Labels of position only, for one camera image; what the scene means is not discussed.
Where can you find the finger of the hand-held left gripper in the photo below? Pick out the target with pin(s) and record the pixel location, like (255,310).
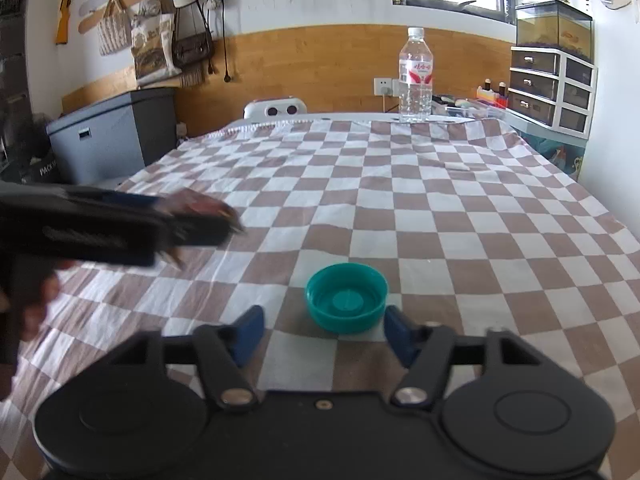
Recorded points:
(200,232)
(135,200)

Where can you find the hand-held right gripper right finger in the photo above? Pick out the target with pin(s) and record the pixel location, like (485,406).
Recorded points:
(400,332)

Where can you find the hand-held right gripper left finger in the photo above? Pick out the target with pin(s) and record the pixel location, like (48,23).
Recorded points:
(250,332)

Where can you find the teal plastic cap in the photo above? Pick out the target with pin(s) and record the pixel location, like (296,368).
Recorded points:
(345,302)

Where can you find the person's left hand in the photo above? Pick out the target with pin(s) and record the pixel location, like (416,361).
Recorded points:
(37,305)

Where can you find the grey storage box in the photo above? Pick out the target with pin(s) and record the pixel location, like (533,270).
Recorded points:
(105,140)

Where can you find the checkered tablecloth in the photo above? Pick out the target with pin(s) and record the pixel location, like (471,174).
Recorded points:
(400,200)

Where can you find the white device with two holes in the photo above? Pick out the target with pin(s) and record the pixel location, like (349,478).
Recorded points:
(275,108)

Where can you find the printed tote bag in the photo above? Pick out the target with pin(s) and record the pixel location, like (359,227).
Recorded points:
(152,50)

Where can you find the dark handbag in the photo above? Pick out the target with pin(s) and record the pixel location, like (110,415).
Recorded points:
(192,50)

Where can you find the black shelf unit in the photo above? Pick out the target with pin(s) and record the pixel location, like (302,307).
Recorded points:
(12,85)

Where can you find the woven bag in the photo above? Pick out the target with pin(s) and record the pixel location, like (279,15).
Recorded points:
(114,30)

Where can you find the orange toy gun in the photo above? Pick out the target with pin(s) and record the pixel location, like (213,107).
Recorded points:
(65,15)

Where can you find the clear storage tray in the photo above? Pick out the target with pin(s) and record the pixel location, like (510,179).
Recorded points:
(470,105)

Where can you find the clear water bottle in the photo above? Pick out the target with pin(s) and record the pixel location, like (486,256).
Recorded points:
(415,90)

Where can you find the white drawer unit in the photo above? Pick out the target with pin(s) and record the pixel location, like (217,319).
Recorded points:
(535,85)

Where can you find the glass fish tank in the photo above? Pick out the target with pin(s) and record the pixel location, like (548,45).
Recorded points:
(550,30)

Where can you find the white wall socket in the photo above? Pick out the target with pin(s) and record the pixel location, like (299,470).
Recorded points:
(382,86)

